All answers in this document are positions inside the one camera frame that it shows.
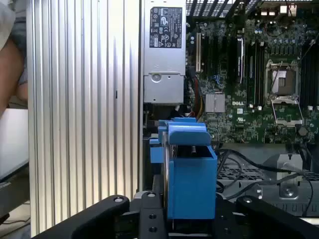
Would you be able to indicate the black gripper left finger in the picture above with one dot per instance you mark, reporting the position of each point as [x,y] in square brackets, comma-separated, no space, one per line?
[104,211]

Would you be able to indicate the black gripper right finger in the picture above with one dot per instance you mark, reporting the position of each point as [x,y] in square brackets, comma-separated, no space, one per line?
[269,214]

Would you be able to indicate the blue disk carrier with disk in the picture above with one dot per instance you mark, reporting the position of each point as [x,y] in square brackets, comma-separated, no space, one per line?
[192,184]

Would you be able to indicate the black expansion slot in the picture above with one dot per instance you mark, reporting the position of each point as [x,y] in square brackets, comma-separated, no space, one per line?
[239,59]

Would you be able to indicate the white expansion slot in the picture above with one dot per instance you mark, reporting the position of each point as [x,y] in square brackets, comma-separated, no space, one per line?
[198,52]

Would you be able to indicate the open metal PC case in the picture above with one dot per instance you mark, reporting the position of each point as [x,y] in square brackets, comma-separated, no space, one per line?
[254,152]

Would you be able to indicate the round coin cell battery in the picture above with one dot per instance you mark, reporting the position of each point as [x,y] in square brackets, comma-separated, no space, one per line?
[303,131]

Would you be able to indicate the green Dell motherboard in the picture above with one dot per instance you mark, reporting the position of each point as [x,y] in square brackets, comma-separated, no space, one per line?
[231,124]

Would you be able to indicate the white flat board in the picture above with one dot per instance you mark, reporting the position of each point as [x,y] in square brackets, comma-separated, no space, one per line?
[12,142]

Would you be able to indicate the silver finned chipset heatsink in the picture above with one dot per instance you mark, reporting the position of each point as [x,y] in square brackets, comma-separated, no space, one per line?
[214,103]

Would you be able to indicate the CPU socket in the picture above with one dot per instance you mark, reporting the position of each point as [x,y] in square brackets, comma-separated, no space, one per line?
[286,84]

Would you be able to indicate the silver power supply unit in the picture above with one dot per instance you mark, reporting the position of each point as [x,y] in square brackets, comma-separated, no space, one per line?
[164,62]

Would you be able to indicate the person's grey shirt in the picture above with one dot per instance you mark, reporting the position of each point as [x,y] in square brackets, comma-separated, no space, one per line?
[20,32]

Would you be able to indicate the metal socket cover frame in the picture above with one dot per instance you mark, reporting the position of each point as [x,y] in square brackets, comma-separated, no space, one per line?
[284,99]

